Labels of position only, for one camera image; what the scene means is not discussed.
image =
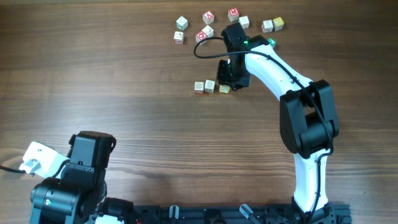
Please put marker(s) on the block red letter O top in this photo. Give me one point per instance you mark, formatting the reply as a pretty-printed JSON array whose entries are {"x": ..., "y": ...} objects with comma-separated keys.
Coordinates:
[{"x": 201, "y": 37}]

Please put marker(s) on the block red letter A top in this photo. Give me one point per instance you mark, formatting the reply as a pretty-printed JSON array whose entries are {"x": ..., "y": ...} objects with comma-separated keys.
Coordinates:
[{"x": 208, "y": 17}]

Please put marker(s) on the block green letter F top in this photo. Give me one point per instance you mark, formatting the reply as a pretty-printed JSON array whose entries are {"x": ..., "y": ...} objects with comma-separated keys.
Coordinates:
[{"x": 272, "y": 42}]

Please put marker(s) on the white block teal side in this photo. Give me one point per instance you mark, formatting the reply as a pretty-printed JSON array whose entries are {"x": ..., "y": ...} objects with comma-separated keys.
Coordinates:
[{"x": 182, "y": 23}]

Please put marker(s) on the white block green letter I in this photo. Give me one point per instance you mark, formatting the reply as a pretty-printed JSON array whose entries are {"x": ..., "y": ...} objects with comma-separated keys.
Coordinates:
[{"x": 208, "y": 31}]

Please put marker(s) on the plain white picture block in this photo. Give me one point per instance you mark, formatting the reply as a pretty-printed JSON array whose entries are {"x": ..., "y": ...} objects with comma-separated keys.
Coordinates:
[{"x": 244, "y": 22}]

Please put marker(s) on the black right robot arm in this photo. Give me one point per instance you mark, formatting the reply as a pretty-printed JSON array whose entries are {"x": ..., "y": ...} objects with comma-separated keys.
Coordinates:
[{"x": 308, "y": 120}]

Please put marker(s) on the block red digit six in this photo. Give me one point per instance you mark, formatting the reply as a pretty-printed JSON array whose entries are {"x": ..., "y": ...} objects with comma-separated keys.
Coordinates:
[{"x": 178, "y": 37}]

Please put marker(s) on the white block red drawing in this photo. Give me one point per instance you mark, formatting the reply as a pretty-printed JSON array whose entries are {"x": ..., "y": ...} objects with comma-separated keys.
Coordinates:
[{"x": 267, "y": 26}]

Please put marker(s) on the block yellow letter C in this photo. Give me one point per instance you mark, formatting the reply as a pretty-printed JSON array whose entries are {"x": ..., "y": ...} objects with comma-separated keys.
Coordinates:
[{"x": 224, "y": 89}]

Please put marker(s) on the block red letter U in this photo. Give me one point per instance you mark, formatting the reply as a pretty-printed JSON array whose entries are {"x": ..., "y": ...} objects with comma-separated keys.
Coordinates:
[{"x": 199, "y": 87}]

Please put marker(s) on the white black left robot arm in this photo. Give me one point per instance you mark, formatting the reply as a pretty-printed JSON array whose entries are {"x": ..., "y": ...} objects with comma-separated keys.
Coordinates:
[{"x": 79, "y": 195}]

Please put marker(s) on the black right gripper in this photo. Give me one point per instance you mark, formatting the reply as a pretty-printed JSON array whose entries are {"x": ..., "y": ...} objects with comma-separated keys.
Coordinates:
[{"x": 222, "y": 80}]

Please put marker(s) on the white block circle engraving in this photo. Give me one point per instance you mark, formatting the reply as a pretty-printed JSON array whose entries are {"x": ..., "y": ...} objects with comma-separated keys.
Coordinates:
[{"x": 209, "y": 86}]

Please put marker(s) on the block red letter M top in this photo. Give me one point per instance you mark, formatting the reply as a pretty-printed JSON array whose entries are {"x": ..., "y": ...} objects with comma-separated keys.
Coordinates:
[{"x": 233, "y": 14}]

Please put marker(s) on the yellow top wooden block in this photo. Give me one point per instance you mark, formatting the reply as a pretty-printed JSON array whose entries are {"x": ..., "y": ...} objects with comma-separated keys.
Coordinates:
[{"x": 278, "y": 23}]

